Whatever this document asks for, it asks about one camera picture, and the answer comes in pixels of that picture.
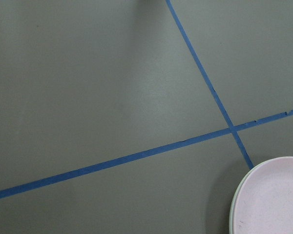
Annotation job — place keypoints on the cream plate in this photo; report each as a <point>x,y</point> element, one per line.
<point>241,220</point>

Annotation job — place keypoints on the pink plate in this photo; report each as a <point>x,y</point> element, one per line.
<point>273,211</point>

